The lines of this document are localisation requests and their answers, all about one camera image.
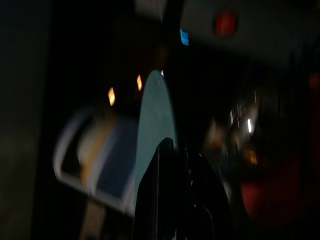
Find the shiny glass object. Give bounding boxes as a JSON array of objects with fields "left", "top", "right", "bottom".
[{"left": 204, "top": 82, "right": 278, "bottom": 176}]

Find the teal round plate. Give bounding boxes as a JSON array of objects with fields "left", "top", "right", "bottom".
[{"left": 134, "top": 69, "right": 180, "bottom": 206}]

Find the white appliance with red button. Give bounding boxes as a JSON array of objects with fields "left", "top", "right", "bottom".
[{"left": 179, "top": 0, "right": 320, "bottom": 66}]

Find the red container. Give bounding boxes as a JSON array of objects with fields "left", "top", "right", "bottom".
[{"left": 239, "top": 154, "right": 320, "bottom": 226}]

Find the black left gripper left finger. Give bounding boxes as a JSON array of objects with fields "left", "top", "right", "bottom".
[{"left": 131, "top": 136, "right": 178, "bottom": 240}]

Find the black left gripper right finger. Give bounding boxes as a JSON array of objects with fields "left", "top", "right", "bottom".
[{"left": 176, "top": 146, "right": 245, "bottom": 240}]

